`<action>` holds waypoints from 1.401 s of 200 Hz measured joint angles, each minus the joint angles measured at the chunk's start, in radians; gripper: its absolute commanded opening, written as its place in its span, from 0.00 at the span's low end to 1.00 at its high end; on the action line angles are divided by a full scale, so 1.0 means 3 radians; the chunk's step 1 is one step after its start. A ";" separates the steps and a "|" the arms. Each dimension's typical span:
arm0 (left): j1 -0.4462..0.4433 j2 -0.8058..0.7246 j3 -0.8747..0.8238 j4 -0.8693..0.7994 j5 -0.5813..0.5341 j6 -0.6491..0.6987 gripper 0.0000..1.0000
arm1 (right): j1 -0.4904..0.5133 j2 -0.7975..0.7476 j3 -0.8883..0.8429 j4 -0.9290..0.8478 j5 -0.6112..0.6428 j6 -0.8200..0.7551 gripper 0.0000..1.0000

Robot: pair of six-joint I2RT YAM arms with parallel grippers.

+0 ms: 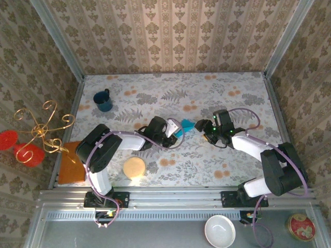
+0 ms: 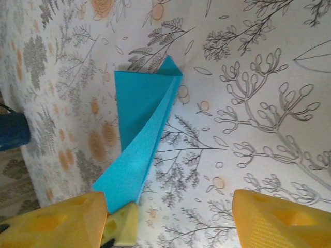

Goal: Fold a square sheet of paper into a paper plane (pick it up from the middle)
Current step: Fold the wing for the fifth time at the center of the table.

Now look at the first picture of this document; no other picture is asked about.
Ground floral patterned tablecloth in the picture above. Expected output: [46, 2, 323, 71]
[69, 72, 297, 187]

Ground round cork coaster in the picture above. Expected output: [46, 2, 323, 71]
[123, 157, 146, 181]

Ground dark blue mug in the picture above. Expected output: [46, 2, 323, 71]
[93, 88, 114, 113]

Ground small black circuit board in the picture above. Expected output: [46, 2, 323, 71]
[94, 209, 116, 225]
[239, 210, 262, 225]

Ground white bowl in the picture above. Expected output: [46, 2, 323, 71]
[204, 214, 236, 248]

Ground brown wooden board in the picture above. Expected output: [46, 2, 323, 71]
[57, 141, 86, 185]

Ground red round tin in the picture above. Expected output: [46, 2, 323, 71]
[287, 213, 317, 242]

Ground red round ornament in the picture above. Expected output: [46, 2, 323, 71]
[13, 143, 45, 168]
[0, 130, 18, 151]

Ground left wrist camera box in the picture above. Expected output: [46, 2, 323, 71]
[167, 118, 182, 138]

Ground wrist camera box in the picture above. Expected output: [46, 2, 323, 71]
[167, 118, 182, 138]
[213, 109, 233, 128]

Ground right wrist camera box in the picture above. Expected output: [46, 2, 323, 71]
[213, 109, 233, 128]

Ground aluminium frame rail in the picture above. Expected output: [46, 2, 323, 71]
[38, 185, 318, 207]

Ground aluminium side rail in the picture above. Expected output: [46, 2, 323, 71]
[263, 73, 306, 188]
[48, 76, 85, 189]

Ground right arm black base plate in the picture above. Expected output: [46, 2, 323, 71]
[220, 190, 269, 208]

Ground slotted grey cable duct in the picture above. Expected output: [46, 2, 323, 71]
[41, 209, 241, 222]

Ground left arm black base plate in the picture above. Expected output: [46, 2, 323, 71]
[83, 192, 130, 209]

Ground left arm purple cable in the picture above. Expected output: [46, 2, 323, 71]
[84, 117, 186, 229]

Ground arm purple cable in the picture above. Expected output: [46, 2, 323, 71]
[227, 107, 310, 248]
[84, 117, 186, 229]

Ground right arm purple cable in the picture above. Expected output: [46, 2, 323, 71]
[227, 107, 310, 248]

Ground gold wire stand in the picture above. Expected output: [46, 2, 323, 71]
[14, 100, 77, 164]

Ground aluminium corner post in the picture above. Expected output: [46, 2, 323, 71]
[29, 0, 85, 81]
[263, 0, 315, 78]

